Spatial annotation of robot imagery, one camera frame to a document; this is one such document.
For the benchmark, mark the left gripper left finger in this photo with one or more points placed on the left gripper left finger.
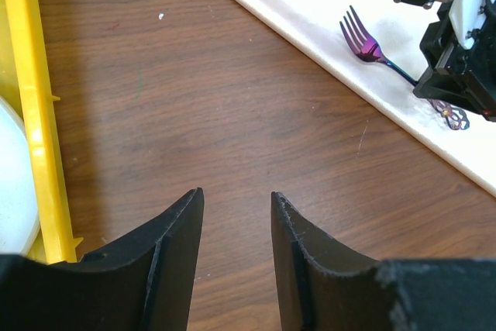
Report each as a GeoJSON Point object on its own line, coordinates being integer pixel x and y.
{"type": "Point", "coordinates": [141, 281]}

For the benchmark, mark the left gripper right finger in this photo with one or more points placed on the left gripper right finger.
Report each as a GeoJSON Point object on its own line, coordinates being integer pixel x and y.
{"type": "Point", "coordinates": [323, 284]}

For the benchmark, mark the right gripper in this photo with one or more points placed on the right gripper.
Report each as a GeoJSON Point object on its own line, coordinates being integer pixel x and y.
{"type": "Point", "coordinates": [460, 77]}

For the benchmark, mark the iridescent purple fork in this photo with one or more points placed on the iridescent purple fork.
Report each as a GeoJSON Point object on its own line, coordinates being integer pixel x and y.
{"type": "Point", "coordinates": [367, 49]}

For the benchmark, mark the peach cloth napkin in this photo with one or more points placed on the peach cloth napkin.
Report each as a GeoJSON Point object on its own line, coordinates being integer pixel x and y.
{"type": "Point", "coordinates": [313, 26]}

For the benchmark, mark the white divided plate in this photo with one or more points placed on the white divided plate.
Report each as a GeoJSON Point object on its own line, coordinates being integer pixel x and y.
{"type": "Point", "coordinates": [20, 222]}

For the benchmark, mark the yellow plastic tray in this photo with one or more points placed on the yellow plastic tray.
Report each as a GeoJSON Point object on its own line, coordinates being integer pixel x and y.
{"type": "Point", "coordinates": [26, 86]}

